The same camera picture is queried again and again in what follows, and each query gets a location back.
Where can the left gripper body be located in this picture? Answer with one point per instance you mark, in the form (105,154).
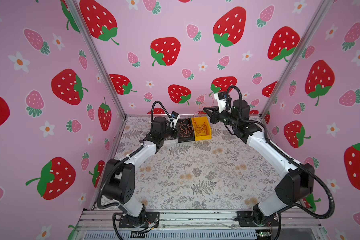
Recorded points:
(167,133)

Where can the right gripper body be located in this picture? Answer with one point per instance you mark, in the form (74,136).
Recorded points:
(226,117)

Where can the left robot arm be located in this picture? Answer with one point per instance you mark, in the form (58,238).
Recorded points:
(117,188)

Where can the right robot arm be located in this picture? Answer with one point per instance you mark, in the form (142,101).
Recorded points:
(297,180)

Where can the black plastic bin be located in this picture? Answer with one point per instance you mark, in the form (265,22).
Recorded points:
(185,130)

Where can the yellow plastic bin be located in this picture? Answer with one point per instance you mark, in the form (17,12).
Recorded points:
(202,128)

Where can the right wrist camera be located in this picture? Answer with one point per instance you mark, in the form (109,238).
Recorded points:
(224,101)

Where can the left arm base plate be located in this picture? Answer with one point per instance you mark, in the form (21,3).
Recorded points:
(144,220)

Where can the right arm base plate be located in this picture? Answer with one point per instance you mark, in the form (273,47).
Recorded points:
(251,219)

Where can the aluminium frame rail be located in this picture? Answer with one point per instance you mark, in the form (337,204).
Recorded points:
(201,225)

